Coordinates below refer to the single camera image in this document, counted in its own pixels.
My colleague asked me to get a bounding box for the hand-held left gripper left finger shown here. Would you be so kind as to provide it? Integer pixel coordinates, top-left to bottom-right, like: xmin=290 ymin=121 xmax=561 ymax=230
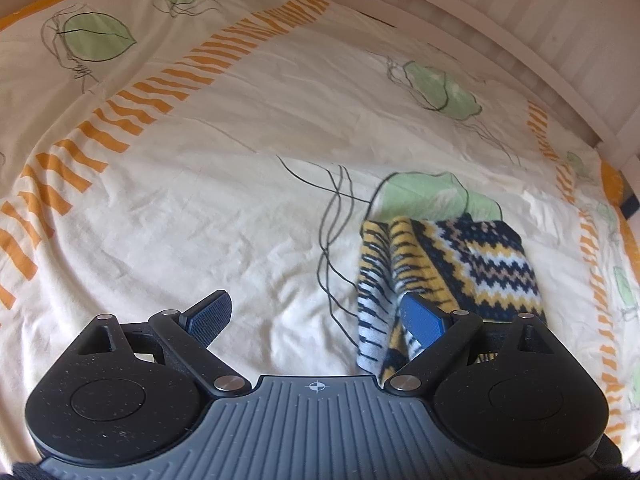
xmin=81 ymin=289 xmax=247 ymax=394

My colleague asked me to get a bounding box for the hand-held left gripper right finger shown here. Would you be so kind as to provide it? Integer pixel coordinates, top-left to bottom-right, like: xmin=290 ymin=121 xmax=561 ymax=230
xmin=389 ymin=292 xmax=557 ymax=392

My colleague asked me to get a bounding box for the navy yellow patterned knit sweater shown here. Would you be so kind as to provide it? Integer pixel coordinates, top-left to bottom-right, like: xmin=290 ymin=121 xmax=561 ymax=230
xmin=355 ymin=213 xmax=549 ymax=387

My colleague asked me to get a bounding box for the leaf print bed sheet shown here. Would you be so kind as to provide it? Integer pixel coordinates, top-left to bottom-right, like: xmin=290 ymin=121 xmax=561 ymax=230
xmin=0 ymin=0 xmax=640 ymax=461

